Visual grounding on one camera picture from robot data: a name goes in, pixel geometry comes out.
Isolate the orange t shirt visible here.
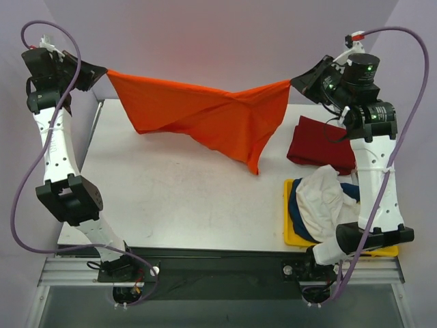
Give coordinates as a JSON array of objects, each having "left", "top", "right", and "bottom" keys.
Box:
[{"left": 107, "top": 70, "right": 291, "bottom": 175}]

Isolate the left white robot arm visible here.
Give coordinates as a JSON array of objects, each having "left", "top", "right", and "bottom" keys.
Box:
[{"left": 22, "top": 47, "right": 138, "bottom": 282}]

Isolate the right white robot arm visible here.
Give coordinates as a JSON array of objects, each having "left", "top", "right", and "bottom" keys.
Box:
[{"left": 291, "top": 53, "right": 414, "bottom": 279}]

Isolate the dark red folded t shirt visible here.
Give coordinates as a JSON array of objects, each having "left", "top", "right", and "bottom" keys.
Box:
[{"left": 287, "top": 116, "right": 356, "bottom": 176}]

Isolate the white t shirt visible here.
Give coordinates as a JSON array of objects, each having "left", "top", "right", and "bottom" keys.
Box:
[{"left": 288, "top": 165, "right": 361, "bottom": 243}]

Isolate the navy blue t shirt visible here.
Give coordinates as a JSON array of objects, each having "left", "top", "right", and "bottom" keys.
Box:
[{"left": 287, "top": 177, "right": 361, "bottom": 242}]

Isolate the yellow plastic tray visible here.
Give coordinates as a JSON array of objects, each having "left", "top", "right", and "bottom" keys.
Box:
[{"left": 283, "top": 179, "right": 399, "bottom": 258}]

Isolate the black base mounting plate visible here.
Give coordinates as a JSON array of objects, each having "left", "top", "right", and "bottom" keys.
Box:
[{"left": 97, "top": 247, "right": 337, "bottom": 301}]

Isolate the aluminium frame rail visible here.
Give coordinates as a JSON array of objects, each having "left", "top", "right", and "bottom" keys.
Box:
[{"left": 38, "top": 256, "right": 405, "bottom": 286}]

